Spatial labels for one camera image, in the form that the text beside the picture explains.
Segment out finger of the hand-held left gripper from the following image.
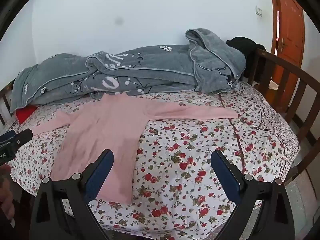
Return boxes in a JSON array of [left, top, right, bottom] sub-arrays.
[[0, 128, 34, 148]]

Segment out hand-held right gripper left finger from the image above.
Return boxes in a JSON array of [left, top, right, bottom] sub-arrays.
[[29, 149, 115, 240]]

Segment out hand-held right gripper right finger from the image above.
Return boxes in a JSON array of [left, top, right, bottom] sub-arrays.
[[211, 150, 297, 240]]

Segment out pink knit sweater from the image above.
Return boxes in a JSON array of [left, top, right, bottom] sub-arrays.
[[31, 94, 239, 204]]

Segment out person's left hand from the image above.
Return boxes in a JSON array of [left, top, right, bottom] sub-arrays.
[[0, 166, 15, 220]]

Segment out red pillow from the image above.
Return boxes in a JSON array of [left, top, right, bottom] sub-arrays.
[[15, 105, 38, 125]]

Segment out floral bed sheet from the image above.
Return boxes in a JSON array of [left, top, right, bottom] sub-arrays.
[[5, 81, 300, 240]]

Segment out grey printed blanket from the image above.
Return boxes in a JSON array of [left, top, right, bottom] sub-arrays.
[[9, 28, 247, 113]]

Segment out black garment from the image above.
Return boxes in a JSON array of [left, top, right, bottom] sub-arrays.
[[226, 37, 267, 79]]

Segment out orange wooden door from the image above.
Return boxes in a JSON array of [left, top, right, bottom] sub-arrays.
[[269, 0, 306, 93]]

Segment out wooden bed frame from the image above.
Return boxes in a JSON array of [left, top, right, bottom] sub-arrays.
[[246, 48, 320, 180]]

